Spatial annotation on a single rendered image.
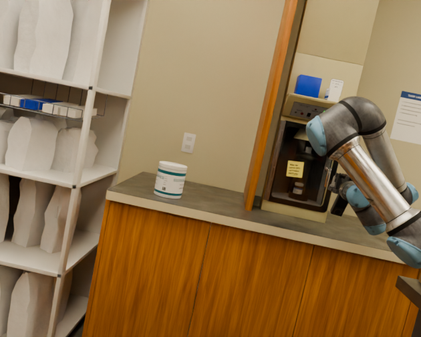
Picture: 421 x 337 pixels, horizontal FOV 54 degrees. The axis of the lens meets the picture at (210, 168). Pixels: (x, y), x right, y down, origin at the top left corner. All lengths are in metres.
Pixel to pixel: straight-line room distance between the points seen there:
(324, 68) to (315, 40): 0.14
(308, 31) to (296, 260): 1.05
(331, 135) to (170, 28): 1.46
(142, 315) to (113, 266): 0.25
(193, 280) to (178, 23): 1.45
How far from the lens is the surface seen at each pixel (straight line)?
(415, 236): 1.29
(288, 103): 1.94
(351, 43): 2.10
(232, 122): 2.43
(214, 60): 2.46
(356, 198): 1.50
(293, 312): 1.93
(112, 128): 2.53
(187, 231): 1.80
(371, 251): 1.86
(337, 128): 1.31
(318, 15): 2.09
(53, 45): 2.08
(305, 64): 2.04
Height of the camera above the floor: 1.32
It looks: 7 degrees down
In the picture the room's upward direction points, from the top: 12 degrees clockwise
